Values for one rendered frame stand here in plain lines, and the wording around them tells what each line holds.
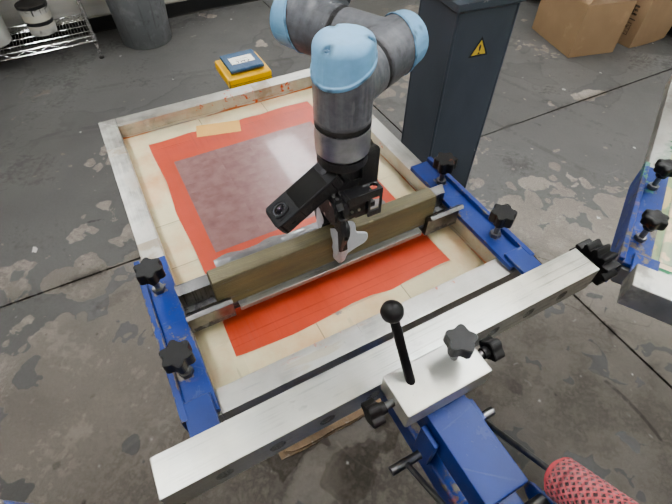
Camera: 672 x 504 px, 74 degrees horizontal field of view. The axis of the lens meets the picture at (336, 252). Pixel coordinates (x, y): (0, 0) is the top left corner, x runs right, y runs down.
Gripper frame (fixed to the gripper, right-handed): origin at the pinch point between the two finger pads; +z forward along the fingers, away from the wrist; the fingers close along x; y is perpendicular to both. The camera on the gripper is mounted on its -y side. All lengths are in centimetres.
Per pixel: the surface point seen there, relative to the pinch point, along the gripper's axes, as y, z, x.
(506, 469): 1.5, -3.0, -40.8
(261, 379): -18.9, 2.1, -15.3
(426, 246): 18.5, 5.6, -3.5
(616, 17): 306, 75, 154
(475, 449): -0.2, -3.0, -37.4
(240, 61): 11, 4, 77
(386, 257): 10.4, 5.6, -2.3
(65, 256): -72, 101, 130
